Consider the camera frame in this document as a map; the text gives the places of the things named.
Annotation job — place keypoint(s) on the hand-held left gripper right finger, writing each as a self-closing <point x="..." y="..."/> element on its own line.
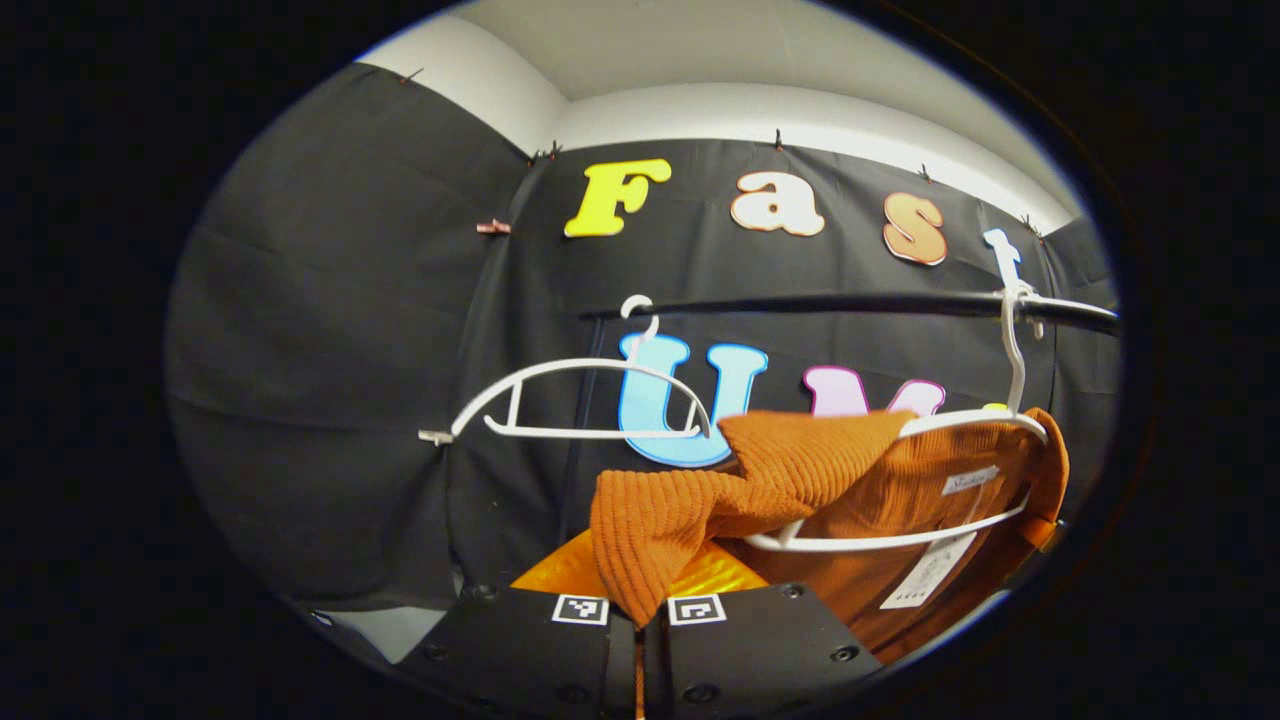
<point x="760" y="650"/>

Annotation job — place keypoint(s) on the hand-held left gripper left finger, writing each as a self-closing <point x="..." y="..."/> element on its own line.
<point x="520" y="650"/>

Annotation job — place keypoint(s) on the white plastic hanger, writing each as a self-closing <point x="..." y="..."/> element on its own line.
<point x="560" y="368"/>

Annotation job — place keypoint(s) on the black clothes rack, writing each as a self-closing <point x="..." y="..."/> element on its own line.
<point x="850" y="303"/>

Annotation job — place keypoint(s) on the white hanger with long hook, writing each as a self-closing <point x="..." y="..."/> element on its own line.
<point x="1015" y="370"/>

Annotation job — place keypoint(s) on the pale metal cloth clip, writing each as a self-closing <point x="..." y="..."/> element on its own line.
<point x="435" y="437"/>

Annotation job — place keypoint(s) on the black backdrop cloth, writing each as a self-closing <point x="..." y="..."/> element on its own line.
<point x="350" y="350"/>

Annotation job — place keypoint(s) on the pink cloth clip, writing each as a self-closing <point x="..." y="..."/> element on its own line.
<point x="493" y="227"/>

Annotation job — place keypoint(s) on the row of small black clips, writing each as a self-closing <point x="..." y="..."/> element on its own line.
<point x="778" y="138"/>

